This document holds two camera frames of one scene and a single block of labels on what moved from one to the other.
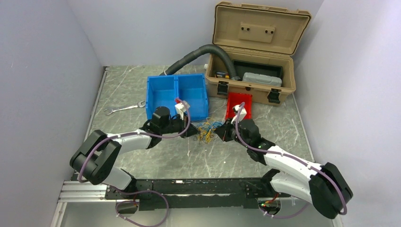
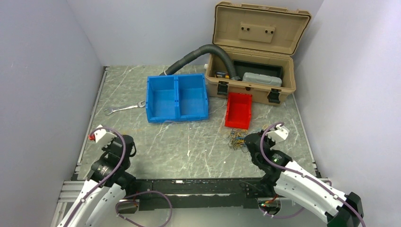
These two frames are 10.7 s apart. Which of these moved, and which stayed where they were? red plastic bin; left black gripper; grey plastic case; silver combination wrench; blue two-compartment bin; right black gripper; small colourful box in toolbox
Moved: left black gripper; right black gripper
Stayed: silver combination wrench; small colourful box in toolbox; red plastic bin; blue two-compartment bin; grey plastic case
